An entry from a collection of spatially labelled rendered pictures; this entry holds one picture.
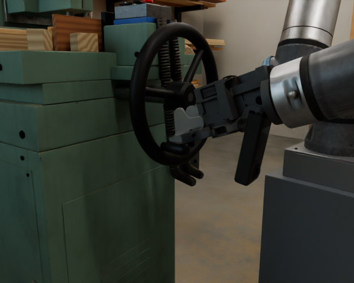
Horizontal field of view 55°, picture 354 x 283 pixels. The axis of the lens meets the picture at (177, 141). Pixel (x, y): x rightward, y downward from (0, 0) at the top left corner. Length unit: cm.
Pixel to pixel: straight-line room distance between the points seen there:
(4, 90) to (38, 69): 15
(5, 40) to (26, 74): 18
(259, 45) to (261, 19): 29
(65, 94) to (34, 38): 12
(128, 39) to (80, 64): 12
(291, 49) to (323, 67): 17
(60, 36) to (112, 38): 11
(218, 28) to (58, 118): 412
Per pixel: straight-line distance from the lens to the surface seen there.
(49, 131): 71
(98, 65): 78
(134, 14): 80
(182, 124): 57
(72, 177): 76
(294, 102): 46
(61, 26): 82
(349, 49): 46
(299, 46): 61
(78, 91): 75
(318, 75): 45
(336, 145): 102
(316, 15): 64
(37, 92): 71
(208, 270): 159
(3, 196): 88
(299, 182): 102
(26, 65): 68
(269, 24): 432
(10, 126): 78
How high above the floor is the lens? 88
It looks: 13 degrees down
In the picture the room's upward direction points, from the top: straight up
